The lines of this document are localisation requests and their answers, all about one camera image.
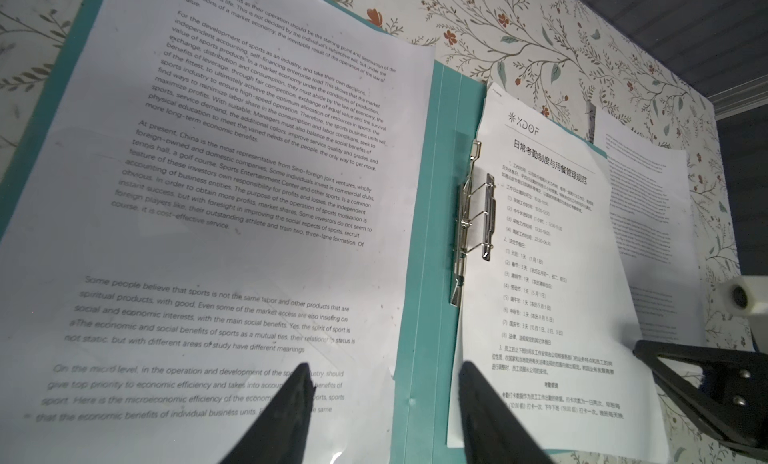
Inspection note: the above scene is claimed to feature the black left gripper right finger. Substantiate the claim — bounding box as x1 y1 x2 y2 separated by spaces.
459 361 553 464

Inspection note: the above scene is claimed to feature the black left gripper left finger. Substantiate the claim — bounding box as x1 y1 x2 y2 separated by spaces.
220 363 316 464

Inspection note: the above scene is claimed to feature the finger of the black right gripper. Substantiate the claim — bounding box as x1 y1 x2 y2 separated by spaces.
633 340 767 461

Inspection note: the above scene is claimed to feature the teal file folder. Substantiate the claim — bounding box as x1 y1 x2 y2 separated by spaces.
0 0 607 464

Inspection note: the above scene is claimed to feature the white sheet with XDOF header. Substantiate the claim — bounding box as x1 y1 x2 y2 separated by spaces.
461 84 669 463

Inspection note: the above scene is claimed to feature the silver metal folder clip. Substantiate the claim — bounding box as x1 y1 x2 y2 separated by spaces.
449 139 497 308

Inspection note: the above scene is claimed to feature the white paper sheet underneath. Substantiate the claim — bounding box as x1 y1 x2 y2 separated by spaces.
593 110 706 346

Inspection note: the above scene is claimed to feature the printed white paper sheet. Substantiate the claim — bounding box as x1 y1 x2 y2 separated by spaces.
0 0 436 464

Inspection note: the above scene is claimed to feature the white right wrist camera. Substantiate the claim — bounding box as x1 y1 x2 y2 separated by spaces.
716 275 767 319

